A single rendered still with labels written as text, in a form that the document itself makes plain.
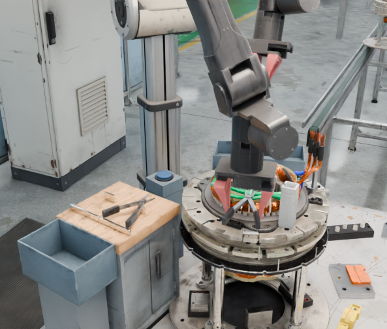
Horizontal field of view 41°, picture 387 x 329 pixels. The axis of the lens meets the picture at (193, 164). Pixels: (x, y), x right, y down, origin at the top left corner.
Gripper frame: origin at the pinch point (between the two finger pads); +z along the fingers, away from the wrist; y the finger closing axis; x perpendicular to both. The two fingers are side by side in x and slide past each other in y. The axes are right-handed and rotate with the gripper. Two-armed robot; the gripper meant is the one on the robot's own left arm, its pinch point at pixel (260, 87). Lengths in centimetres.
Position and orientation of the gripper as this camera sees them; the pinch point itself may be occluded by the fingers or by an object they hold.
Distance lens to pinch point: 106.6
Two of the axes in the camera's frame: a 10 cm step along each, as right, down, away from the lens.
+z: -1.3, 9.9, 1.1
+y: 9.5, 1.6, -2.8
